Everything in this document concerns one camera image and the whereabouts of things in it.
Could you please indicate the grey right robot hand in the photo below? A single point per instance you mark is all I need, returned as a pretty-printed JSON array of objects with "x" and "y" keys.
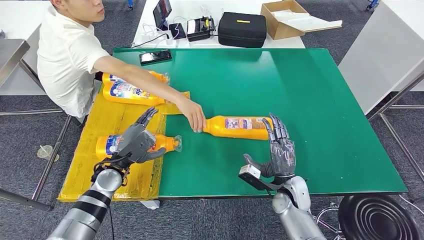
[{"x": 283, "y": 159}]

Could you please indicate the person's hand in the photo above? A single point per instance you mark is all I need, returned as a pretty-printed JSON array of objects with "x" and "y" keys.
[{"x": 195, "y": 116}]

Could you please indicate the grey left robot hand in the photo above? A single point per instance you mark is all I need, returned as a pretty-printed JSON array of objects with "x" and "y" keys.
[{"x": 136, "y": 142}]

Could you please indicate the orange detergent bottle clear cap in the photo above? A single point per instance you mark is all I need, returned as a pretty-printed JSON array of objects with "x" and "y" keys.
[
  {"x": 126, "y": 94},
  {"x": 165, "y": 143},
  {"x": 218, "y": 130},
  {"x": 159, "y": 76}
]

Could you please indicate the person's forearm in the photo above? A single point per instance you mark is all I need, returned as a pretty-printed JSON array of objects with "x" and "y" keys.
[{"x": 159, "y": 86}]

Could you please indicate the yellow taped cardboard mat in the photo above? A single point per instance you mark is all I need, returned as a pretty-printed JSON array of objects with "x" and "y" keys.
[{"x": 99, "y": 179}]

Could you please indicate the white table foot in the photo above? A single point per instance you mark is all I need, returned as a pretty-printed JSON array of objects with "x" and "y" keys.
[{"x": 150, "y": 205}]

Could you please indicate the black smartphone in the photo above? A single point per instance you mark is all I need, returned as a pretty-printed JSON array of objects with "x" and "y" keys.
[{"x": 155, "y": 57}]

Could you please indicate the chrome stool base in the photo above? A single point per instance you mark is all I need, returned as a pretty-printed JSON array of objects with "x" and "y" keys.
[{"x": 331, "y": 212}]

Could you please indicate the black power bank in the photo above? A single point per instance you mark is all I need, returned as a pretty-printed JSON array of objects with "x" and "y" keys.
[{"x": 178, "y": 31}]

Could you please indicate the black boxy device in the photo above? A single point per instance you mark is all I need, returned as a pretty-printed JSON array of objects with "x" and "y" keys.
[{"x": 199, "y": 30}]

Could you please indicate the clear plastic cup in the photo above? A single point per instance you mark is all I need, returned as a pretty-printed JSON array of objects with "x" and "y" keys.
[{"x": 44, "y": 152}]

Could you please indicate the white power strip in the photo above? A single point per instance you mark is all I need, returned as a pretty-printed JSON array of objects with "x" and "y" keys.
[{"x": 150, "y": 35}]

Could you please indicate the black zipped carrying case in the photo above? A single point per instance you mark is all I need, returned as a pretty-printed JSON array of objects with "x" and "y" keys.
[{"x": 242, "y": 32}]

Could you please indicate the person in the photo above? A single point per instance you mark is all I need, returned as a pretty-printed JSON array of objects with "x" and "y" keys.
[{"x": 66, "y": 59}]

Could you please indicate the black tablet screen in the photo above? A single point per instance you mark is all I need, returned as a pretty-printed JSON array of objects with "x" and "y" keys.
[{"x": 162, "y": 11}]

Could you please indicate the white table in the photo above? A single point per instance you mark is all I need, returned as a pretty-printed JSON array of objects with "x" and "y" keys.
[{"x": 212, "y": 6}]

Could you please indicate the black round stool seat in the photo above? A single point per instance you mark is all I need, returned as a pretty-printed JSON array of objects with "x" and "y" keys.
[{"x": 377, "y": 218}]

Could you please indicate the brown cardboard box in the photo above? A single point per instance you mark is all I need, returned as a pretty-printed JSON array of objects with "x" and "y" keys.
[{"x": 281, "y": 31}]

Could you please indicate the blue metal leg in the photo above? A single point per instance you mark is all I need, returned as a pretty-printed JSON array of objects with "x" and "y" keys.
[
  {"x": 130, "y": 3},
  {"x": 372, "y": 4}
]

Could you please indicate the white flat sheet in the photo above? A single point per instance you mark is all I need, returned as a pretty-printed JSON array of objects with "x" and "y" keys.
[{"x": 314, "y": 23}]

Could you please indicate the steel table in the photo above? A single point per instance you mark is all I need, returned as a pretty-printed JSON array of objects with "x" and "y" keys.
[{"x": 11, "y": 54}]

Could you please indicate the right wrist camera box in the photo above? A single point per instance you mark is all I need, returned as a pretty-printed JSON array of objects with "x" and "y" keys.
[{"x": 250, "y": 174}]

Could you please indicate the steel leg frame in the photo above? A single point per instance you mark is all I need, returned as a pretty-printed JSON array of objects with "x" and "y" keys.
[{"x": 407, "y": 108}]

